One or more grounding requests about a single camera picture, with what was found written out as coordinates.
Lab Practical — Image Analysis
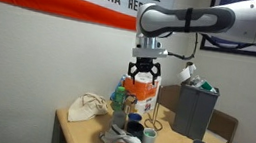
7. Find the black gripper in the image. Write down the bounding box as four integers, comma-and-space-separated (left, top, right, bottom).
125, 55, 164, 88

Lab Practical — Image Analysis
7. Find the white mug blue interior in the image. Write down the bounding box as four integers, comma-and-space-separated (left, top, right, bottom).
126, 111, 144, 125

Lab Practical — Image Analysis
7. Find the black mug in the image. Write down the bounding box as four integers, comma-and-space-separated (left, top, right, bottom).
124, 119, 146, 142

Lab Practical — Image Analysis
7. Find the paper towel pack orange wrap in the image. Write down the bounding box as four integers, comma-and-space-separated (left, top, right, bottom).
119, 69, 163, 118

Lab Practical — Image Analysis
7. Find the blue plastic item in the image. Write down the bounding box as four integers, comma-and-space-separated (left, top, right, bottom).
109, 72, 126, 103

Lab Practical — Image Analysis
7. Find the small brown box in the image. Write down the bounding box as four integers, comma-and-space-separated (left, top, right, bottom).
121, 94, 138, 116

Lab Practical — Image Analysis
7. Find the green plastic bottle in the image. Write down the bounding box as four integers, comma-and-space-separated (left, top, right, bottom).
110, 85, 128, 113

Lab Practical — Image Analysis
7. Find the cardboard paper towel tube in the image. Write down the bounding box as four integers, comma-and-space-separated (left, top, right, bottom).
177, 60, 199, 86

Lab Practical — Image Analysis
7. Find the grey plastic bin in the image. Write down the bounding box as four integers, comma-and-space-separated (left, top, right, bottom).
170, 82, 222, 143

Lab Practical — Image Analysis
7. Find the cream tote bag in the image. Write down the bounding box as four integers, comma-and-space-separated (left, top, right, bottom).
65, 89, 112, 128

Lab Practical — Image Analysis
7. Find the white crumpled cloth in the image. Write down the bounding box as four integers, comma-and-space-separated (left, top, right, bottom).
97, 121, 149, 143

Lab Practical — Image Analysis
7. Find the framed blue poster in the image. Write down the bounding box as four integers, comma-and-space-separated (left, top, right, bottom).
200, 0, 256, 58

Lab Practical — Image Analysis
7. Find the brown chair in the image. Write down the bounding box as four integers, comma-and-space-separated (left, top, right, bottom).
205, 107, 241, 143

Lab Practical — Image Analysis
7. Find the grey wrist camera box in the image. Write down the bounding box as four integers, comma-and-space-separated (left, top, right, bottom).
131, 45, 169, 63

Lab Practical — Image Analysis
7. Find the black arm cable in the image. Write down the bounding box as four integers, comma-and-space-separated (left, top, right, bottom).
161, 27, 256, 71

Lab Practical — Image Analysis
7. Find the wire paper towel holder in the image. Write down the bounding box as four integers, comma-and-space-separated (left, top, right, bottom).
143, 84, 170, 133

